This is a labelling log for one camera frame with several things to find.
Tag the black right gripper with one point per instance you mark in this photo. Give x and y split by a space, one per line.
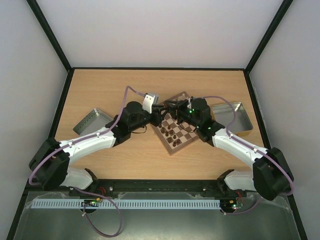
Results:
179 112

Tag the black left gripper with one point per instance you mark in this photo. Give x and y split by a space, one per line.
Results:
157 119

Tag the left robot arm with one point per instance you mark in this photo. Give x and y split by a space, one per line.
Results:
51 165

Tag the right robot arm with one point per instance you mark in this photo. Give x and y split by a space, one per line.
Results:
271 175

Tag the wooden chess board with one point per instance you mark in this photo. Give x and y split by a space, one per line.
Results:
184 132

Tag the silver tin lid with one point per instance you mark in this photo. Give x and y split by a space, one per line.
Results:
92 122

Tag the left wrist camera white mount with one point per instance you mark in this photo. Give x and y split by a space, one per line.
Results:
150 99

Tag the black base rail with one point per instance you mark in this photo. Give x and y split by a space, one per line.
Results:
206 188

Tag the light blue cable duct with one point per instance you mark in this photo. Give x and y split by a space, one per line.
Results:
128 204

